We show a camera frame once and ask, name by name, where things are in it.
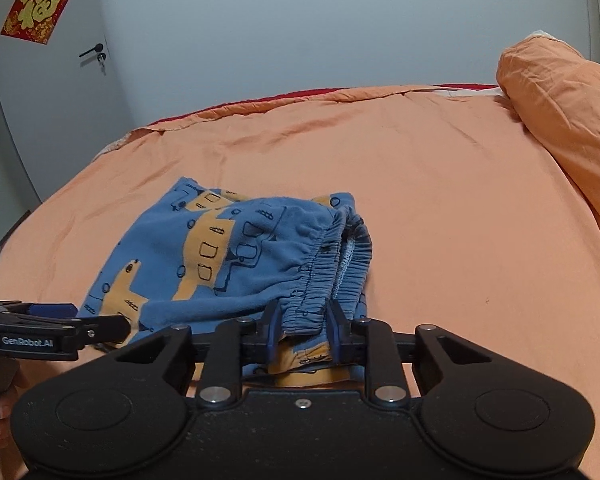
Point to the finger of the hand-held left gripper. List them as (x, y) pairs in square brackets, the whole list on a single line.
[(107, 329), (52, 309)]

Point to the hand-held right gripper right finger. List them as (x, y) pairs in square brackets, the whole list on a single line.
[(336, 331)]

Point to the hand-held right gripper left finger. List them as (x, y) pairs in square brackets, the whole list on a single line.
[(275, 329)]

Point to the blue patterned pants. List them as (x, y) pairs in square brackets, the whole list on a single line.
[(180, 240)]

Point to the person's left hand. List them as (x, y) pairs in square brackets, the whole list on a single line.
[(2, 410)]

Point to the orange bed sheet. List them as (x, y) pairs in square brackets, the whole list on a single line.
[(455, 210)]

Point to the white door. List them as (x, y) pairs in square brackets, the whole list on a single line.
[(55, 110)]

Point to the red under sheet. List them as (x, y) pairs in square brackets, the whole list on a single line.
[(460, 87)]

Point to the red door poster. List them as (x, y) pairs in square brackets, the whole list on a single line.
[(39, 7)]

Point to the orange pillow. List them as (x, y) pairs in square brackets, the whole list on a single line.
[(565, 105)]

